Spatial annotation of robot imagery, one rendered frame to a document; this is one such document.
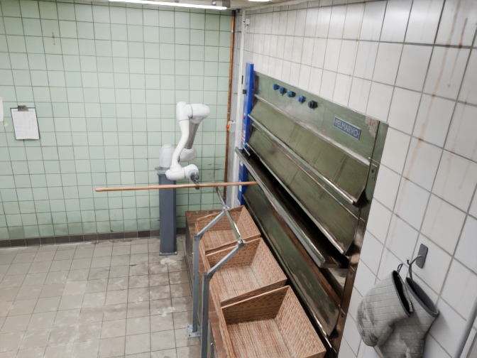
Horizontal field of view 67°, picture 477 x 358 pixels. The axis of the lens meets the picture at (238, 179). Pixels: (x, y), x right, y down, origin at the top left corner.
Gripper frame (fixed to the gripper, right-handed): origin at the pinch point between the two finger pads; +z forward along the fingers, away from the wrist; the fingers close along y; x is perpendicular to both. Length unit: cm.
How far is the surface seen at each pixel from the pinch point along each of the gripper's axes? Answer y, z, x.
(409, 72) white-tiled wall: -111, 161, -54
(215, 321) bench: 61, 91, -2
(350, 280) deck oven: -14, 153, -54
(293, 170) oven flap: -38, 69, -55
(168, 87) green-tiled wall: -61, -121, 16
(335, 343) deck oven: 27, 151, -54
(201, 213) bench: 61, -65, -14
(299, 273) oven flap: 20, 101, -53
